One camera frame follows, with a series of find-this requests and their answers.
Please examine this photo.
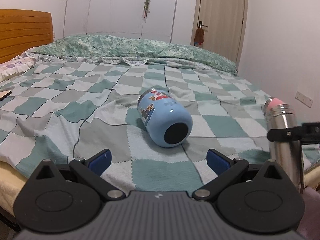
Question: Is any stainless steel cup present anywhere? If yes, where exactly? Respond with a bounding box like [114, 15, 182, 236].
[264, 98, 305, 193]

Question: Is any pink cup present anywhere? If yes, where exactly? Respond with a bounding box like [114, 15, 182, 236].
[263, 96, 286, 117]

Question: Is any light blue cartoon cup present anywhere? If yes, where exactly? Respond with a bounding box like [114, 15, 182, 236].
[137, 88, 193, 148]

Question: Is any green checkered blanket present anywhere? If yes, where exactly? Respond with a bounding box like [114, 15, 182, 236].
[0, 57, 320, 198]

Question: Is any brown flat board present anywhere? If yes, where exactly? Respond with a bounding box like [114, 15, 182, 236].
[0, 90, 11, 101]

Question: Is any green floral quilt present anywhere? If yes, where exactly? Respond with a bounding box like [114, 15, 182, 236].
[26, 34, 238, 76]

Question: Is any white patterned pillow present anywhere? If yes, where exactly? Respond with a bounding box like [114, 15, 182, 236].
[0, 56, 36, 82]

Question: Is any beige wooden door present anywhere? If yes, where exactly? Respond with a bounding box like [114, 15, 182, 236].
[191, 0, 248, 66]

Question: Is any orange wooden headboard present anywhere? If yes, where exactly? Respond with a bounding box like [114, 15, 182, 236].
[0, 9, 54, 63]

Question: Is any white wardrobe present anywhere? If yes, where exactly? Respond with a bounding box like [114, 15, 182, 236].
[63, 0, 176, 42]

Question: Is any hanging wardrobe charm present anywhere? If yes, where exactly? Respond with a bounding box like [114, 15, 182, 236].
[143, 0, 151, 21]

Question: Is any white wall switch plate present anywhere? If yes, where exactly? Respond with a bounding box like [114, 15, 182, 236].
[295, 91, 313, 108]

